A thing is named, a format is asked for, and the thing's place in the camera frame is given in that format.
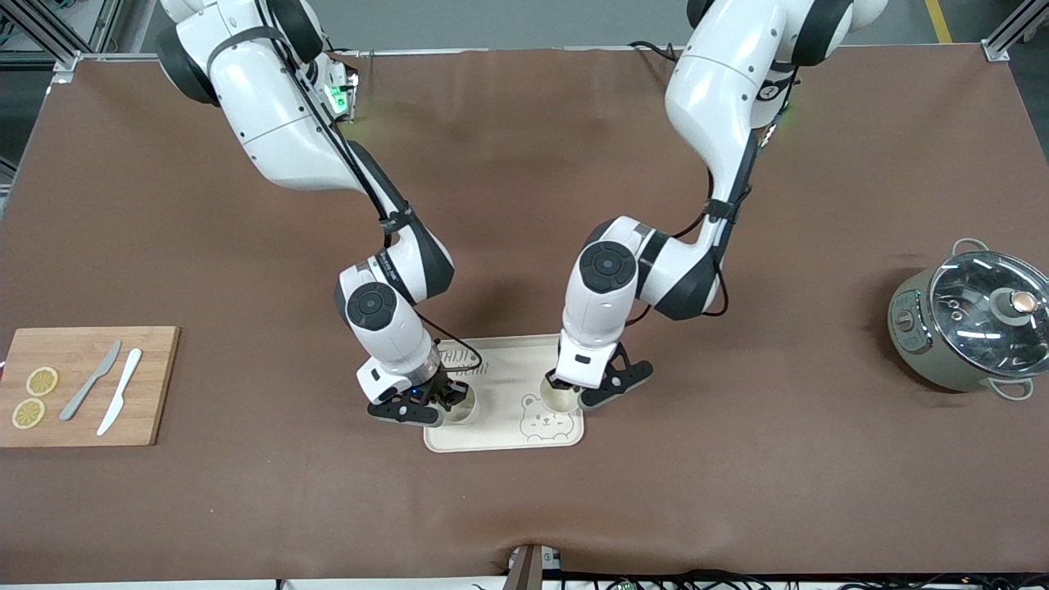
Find bamboo cutting board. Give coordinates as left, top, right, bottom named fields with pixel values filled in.
left=0, top=326, right=180, bottom=447

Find grey-green cooking pot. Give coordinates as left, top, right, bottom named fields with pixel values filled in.
left=888, top=238, right=1049, bottom=402

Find beige bear print tray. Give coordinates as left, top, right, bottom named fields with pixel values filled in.
left=423, top=334, right=585, bottom=453

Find black base cables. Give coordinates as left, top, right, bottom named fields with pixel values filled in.
left=628, top=39, right=685, bottom=65

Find white plastic knife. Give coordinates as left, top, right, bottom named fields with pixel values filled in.
left=97, top=348, right=143, bottom=437

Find white IKEA cup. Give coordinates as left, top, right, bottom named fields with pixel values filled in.
left=538, top=371, right=585, bottom=413
left=441, top=382, right=479, bottom=425

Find grey plastic knife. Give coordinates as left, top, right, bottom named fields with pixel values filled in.
left=59, top=340, right=122, bottom=422

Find glass pot lid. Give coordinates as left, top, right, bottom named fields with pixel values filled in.
left=929, top=250, right=1049, bottom=378

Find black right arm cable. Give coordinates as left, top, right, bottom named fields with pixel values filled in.
left=246, top=0, right=486, bottom=386

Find aluminium frame post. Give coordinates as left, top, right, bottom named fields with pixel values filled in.
left=0, top=0, right=161, bottom=76
left=982, top=0, right=1049, bottom=63

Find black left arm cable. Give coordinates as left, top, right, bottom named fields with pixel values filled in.
left=627, top=78, right=800, bottom=330

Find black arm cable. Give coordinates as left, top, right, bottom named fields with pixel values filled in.
left=627, top=78, right=800, bottom=330
left=246, top=0, right=486, bottom=386

